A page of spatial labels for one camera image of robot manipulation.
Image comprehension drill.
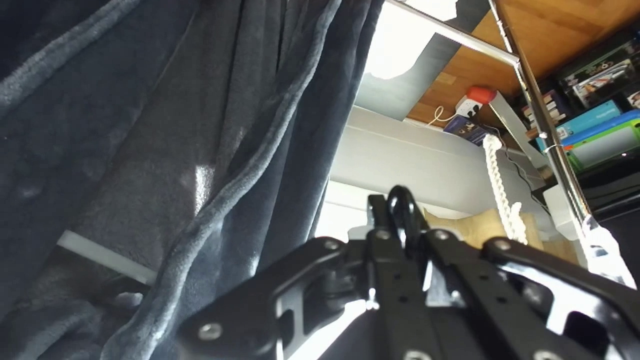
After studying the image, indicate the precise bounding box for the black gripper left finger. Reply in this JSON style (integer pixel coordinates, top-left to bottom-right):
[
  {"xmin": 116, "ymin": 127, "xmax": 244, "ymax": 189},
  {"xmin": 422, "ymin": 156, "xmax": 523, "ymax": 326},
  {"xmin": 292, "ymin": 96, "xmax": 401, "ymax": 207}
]
[{"xmin": 173, "ymin": 193, "xmax": 431, "ymax": 360}]

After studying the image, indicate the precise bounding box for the dark blue velvet robe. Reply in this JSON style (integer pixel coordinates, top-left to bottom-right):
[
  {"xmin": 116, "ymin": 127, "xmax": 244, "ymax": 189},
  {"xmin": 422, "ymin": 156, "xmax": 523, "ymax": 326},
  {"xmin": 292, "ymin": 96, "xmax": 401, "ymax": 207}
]
[{"xmin": 0, "ymin": 0, "xmax": 386, "ymax": 360}]

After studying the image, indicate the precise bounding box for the white printed plastic part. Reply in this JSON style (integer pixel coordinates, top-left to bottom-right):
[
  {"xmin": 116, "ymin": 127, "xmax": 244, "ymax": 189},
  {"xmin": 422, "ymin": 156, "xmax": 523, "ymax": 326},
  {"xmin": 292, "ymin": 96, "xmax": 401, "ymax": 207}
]
[{"xmin": 542, "ymin": 182, "xmax": 637, "ymax": 291}]

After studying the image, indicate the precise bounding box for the green box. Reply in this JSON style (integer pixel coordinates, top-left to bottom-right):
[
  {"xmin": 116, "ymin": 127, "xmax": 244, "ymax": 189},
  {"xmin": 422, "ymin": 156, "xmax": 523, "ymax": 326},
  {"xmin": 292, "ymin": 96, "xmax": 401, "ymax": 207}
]
[{"xmin": 566, "ymin": 121, "xmax": 640, "ymax": 172}]

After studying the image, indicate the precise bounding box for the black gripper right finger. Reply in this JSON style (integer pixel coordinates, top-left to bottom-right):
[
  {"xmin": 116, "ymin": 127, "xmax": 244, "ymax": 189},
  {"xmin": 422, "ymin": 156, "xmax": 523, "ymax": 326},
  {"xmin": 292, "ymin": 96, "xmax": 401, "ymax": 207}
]
[{"xmin": 414, "ymin": 227, "xmax": 640, "ymax": 360}]

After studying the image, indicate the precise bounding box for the teal box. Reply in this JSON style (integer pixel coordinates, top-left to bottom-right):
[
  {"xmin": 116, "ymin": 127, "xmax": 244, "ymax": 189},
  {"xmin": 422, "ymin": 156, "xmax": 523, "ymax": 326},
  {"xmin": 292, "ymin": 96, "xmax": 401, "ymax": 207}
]
[{"xmin": 551, "ymin": 97, "xmax": 626, "ymax": 144}]

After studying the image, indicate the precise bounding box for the grey metal bracket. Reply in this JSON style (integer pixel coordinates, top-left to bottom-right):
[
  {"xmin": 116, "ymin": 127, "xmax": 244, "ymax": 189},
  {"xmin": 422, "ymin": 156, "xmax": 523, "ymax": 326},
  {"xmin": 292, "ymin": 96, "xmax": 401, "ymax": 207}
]
[{"xmin": 355, "ymin": 0, "xmax": 521, "ymax": 121}]

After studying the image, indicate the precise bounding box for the red white small device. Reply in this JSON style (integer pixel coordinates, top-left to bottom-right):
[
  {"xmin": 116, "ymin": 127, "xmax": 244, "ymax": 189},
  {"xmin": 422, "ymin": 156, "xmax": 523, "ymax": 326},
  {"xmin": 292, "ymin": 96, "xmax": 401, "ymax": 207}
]
[{"xmin": 461, "ymin": 83, "xmax": 499, "ymax": 119}]

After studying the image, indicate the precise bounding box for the black bookshelf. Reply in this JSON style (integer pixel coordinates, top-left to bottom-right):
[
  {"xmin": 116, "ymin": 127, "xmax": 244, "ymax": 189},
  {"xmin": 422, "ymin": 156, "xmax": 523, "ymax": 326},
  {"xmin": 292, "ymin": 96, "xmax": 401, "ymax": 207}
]
[{"xmin": 531, "ymin": 26, "xmax": 640, "ymax": 227}]

